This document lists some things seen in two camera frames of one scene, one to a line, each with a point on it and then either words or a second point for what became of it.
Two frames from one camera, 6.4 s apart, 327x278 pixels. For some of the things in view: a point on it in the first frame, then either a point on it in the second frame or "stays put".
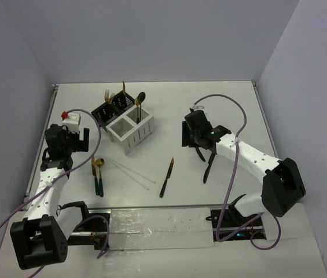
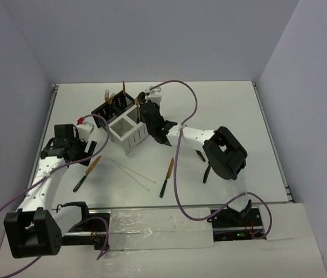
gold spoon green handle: [136, 102] stays put
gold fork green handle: [107, 96] stays put
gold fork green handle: [111, 98] stays put
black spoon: [141, 98] stays put
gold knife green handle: [94, 172] -> [91, 167]
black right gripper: [186, 139] -> [155, 105]
